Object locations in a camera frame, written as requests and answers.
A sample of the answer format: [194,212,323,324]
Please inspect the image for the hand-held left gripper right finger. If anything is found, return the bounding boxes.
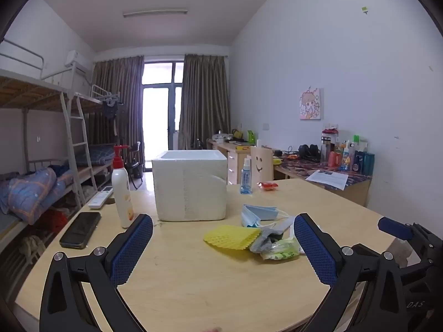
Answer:
[293,213,412,332]

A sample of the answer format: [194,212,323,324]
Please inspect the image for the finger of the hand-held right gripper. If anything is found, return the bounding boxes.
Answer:
[378,216,443,267]

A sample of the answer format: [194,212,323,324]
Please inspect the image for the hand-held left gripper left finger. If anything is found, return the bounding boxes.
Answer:
[39,214,154,332]

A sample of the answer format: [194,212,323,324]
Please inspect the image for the grey sock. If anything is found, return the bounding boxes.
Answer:
[249,226,288,254]

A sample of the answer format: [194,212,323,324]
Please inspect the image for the blue face mask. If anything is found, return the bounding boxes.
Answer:
[241,203,288,229]

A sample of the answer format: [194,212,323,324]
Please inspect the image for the white foam box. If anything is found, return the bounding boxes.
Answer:
[151,150,228,222]

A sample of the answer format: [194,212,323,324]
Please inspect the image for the yellow foam fruit net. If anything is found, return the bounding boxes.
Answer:
[203,225,262,250]

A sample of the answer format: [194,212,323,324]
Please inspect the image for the white folded face mask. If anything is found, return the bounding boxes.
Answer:
[273,216,296,241]

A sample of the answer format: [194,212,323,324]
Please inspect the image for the white lotion pump bottle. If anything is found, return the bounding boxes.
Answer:
[111,144,135,229]

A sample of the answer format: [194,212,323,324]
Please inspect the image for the black smartphone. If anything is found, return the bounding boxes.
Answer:
[59,211,102,250]

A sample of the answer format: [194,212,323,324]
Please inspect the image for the white remote control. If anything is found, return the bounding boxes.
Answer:
[87,186,114,210]

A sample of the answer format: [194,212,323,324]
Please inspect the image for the printed paper sheet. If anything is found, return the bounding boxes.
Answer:
[305,169,349,191]

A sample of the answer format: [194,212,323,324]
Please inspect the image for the black folding chair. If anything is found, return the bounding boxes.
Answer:
[125,142,144,190]

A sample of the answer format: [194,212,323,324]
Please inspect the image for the desk with patterned cover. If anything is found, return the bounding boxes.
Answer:
[273,152,372,208]

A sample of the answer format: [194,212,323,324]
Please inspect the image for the group of toiletry bottles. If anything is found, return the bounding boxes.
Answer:
[320,129,376,176]

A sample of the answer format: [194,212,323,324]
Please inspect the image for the red cloth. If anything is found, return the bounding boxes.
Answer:
[36,209,68,234]

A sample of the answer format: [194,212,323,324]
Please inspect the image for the black headphones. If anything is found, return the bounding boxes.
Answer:
[298,144,321,162]

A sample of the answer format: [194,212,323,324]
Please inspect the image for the blue spray bottle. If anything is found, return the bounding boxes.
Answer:
[240,157,253,195]

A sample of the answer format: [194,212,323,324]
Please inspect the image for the wooden smiley face chair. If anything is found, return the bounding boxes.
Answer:
[250,145,275,185]

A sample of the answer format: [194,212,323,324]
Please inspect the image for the folded dark blue plaid quilt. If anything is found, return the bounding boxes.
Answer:
[76,144,116,167]

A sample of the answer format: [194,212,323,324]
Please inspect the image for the beige cloth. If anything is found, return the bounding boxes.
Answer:
[19,235,45,260]

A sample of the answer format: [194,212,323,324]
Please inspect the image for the blue orange checked quilt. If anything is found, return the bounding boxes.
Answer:
[0,168,75,225]

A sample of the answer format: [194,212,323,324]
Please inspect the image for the light wood desk with drawers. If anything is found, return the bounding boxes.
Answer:
[207,138,253,185]

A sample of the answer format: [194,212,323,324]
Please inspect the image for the glass balcony door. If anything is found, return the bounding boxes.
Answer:
[141,60,184,172]

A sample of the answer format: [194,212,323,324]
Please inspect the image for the brown curtain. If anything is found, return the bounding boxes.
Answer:
[91,55,144,167]
[178,53,231,150]

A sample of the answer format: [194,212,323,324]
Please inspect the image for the dark hanging clothes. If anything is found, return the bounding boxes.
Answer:
[102,98,120,120]

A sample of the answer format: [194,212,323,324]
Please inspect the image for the metal bunk bed with ladder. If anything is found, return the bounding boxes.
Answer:
[0,38,115,267]

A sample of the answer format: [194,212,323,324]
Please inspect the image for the white air conditioner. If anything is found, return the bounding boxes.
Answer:
[65,50,87,73]

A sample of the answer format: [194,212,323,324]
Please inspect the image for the ceiling tube light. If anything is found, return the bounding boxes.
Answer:
[123,8,188,19]

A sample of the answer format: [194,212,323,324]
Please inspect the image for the pink cartoon wall picture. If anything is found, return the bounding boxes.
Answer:
[300,88,321,121]

